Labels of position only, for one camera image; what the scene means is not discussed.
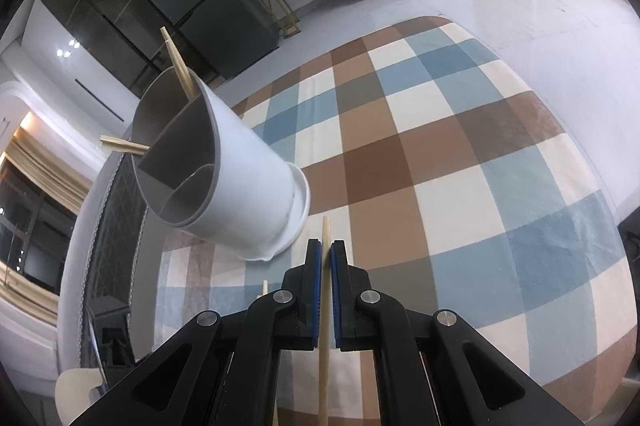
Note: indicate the beige rounded pad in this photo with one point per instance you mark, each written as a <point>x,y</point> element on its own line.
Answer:
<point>75,393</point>

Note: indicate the plaid mat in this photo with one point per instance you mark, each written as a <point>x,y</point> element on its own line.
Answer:
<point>450,156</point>

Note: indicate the beige curtain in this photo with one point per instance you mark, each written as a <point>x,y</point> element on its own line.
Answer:
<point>45,176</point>

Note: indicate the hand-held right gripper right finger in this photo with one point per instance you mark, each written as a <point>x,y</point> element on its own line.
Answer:
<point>338,306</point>

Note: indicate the dark window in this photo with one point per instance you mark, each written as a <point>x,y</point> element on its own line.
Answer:
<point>30,246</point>

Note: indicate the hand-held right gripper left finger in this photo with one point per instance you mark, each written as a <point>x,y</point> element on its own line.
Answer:
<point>315,306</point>

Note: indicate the white utensil holder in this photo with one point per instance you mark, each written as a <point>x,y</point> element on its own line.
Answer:
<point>250,186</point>

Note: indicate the gold frame stool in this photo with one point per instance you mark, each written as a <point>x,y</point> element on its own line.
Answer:
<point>290,26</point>

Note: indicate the dark glass wardrobe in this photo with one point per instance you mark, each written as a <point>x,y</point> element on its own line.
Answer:
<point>90,11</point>

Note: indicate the grey bed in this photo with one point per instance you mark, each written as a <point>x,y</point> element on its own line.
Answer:
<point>112,226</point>

